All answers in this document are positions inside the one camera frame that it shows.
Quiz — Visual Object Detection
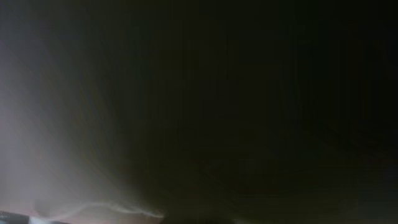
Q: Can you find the white t-shirt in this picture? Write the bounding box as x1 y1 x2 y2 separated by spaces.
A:
1 34 163 220

